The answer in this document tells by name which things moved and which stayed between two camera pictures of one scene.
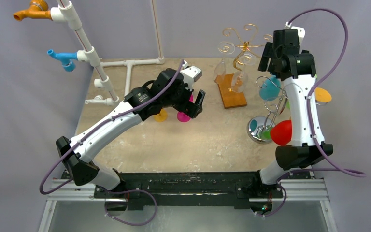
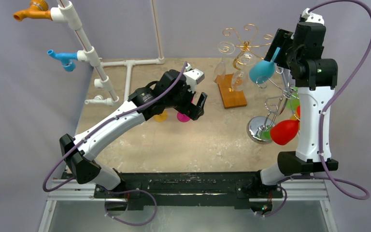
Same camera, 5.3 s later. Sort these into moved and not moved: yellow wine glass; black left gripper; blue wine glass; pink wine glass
Moved: blue wine glass
Not moved: black left gripper; pink wine glass; yellow wine glass
